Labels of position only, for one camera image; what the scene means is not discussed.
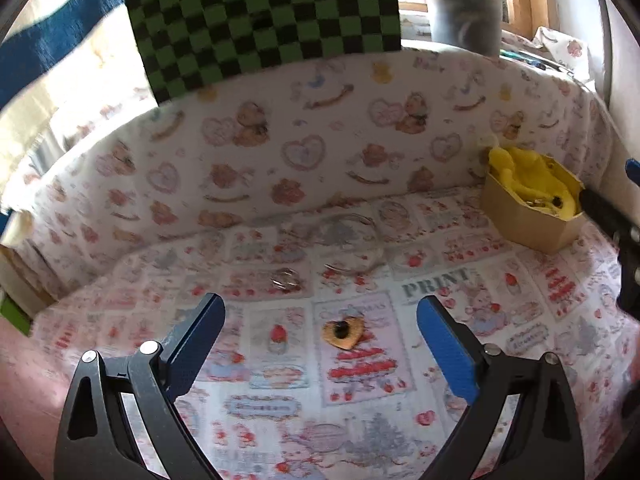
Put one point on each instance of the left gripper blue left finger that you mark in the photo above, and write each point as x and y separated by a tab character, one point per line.
95	439

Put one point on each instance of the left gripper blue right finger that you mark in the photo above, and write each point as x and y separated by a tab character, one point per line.
544	440

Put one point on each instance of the gold heart pendant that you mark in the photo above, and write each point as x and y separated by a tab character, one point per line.
343	334

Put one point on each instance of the gold octagonal jewelry box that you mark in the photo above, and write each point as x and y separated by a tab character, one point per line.
529	227

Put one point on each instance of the yellow cloth in box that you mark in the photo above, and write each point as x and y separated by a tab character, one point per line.
529	178

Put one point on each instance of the colourful lighter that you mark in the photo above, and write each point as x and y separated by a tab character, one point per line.
522	58

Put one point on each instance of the baby bear print sheet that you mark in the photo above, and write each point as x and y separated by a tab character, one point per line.
296	137

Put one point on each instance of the clear plastic jar dark contents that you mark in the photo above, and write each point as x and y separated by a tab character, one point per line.
473	25

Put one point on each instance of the striped flag cloth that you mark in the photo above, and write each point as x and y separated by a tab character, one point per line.
69	69

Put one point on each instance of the green checkered tissue box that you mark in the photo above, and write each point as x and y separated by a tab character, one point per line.
187	44

